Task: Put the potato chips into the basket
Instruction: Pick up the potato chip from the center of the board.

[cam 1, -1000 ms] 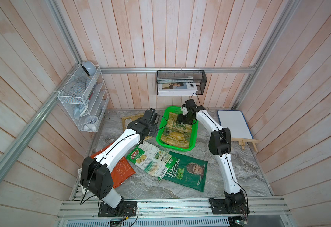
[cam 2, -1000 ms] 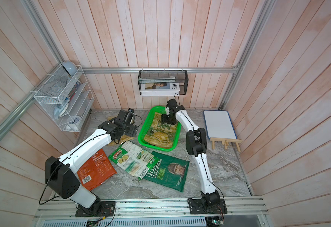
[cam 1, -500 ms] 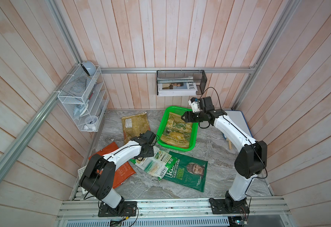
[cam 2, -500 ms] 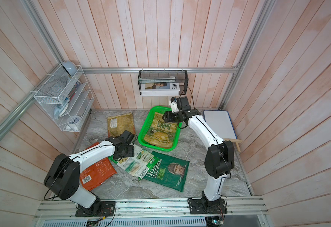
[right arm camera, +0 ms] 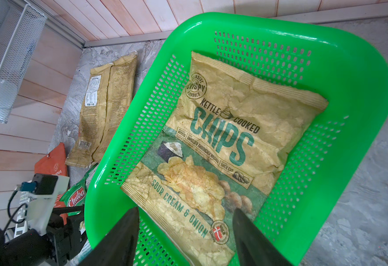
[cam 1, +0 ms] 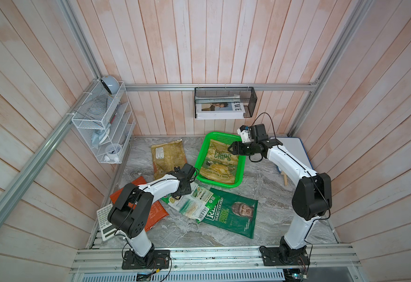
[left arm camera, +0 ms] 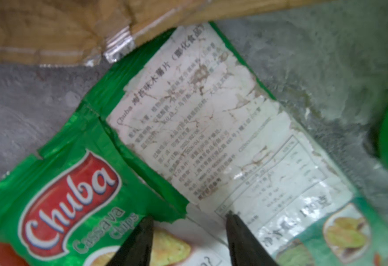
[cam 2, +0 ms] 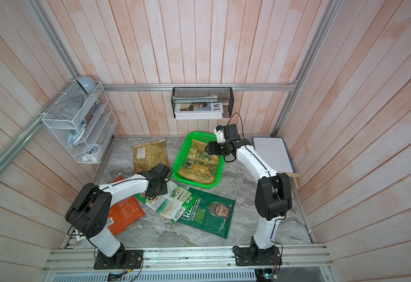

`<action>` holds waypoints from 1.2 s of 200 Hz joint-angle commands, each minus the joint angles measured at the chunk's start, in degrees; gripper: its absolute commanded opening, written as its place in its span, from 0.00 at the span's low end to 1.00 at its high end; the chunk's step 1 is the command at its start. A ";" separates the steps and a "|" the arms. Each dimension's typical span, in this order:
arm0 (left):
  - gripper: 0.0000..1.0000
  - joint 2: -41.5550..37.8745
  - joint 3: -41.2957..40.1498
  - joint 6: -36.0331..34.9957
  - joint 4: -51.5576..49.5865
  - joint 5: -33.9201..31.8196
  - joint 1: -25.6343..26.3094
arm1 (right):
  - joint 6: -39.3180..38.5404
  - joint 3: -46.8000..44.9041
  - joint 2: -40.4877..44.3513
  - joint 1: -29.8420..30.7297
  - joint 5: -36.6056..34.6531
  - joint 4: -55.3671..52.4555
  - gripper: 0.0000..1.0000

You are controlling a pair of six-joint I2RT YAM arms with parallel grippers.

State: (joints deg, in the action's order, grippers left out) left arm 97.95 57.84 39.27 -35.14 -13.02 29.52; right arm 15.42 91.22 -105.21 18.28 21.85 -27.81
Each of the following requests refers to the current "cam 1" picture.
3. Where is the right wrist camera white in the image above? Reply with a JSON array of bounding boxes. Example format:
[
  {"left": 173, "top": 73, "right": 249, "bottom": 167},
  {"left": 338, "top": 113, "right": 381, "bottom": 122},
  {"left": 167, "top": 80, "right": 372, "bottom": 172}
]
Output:
[{"left": 237, "top": 125, "right": 253, "bottom": 143}]

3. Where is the dark green REAL chip bag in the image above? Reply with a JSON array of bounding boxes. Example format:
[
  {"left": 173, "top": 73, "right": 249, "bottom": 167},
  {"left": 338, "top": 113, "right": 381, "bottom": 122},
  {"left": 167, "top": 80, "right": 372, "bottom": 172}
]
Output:
[{"left": 201, "top": 188, "right": 258, "bottom": 239}]

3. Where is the tan Salty chips bag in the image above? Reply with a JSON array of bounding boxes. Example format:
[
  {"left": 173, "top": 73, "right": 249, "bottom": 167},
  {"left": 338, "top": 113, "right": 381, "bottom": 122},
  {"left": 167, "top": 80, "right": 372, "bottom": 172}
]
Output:
[{"left": 200, "top": 139, "right": 239, "bottom": 184}]

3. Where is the light green white chip bag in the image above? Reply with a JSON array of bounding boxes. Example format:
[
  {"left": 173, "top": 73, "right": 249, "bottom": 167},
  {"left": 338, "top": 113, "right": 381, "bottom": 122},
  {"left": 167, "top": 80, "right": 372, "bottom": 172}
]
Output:
[{"left": 162, "top": 183, "right": 221, "bottom": 223}]

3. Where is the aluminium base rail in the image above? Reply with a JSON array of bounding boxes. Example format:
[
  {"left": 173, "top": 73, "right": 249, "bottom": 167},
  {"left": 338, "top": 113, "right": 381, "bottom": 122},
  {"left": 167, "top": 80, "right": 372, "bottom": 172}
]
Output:
[{"left": 68, "top": 244, "right": 368, "bottom": 282}]

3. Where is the black mesh wall shelf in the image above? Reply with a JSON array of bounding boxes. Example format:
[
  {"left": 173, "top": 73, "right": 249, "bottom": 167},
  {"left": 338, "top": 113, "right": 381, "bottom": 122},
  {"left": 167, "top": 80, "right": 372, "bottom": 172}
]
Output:
[{"left": 194, "top": 86, "right": 257, "bottom": 120}]

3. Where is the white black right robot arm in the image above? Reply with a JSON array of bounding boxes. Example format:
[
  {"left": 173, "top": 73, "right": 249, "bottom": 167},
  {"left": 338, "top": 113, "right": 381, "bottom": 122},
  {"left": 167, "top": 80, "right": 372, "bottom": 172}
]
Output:
[{"left": 228, "top": 124, "right": 332, "bottom": 266}]

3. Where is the white board blue frame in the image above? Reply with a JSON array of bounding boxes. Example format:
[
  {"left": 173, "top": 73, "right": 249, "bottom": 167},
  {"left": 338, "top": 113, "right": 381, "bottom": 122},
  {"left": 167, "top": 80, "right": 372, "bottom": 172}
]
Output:
[{"left": 267, "top": 137, "right": 317, "bottom": 178}]

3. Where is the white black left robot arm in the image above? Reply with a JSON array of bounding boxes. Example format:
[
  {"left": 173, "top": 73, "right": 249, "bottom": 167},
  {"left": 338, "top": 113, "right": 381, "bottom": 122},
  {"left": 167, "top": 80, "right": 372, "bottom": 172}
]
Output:
[{"left": 108, "top": 164, "right": 198, "bottom": 269}]

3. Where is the white calculator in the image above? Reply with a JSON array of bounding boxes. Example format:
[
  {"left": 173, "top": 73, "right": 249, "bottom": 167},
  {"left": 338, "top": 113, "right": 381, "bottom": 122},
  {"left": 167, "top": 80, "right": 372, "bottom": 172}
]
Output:
[{"left": 96, "top": 203, "right": 116, "bottom": 241}]

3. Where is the white LOEWE book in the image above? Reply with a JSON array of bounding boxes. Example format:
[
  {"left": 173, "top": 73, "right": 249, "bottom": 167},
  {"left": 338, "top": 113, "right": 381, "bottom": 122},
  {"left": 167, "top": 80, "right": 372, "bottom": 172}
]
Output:
[{"left": 195, "top": 95, "right": 246, "bottom": 120}]

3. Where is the gold chip bag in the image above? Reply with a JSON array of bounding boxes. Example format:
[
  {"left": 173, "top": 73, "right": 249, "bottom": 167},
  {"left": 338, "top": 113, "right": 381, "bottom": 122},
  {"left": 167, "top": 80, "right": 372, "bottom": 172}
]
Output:
[{"left": 151, "top": 140, "right": 187, "bottom": 180}]

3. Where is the green plastic basket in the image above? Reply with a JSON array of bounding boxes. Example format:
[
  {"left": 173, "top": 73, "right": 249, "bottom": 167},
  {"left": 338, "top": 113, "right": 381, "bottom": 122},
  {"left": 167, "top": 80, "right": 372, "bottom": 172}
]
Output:
[{"left": 195, "top": 132, "right": 245, "bottom": 189}]

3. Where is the white wire wall rack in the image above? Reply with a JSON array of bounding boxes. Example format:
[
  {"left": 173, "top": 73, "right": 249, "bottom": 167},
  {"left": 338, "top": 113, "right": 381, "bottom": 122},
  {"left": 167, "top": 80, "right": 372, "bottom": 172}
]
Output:
[{"left": 72, "top": 80, "right": 136, "bottom": 165}]

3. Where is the white tape roll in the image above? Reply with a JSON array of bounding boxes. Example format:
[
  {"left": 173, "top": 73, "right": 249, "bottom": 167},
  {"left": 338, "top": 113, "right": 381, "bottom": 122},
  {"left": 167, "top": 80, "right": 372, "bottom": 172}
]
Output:
[{"left": 106, "top": 143, "right": 122, "bottom": 160}]

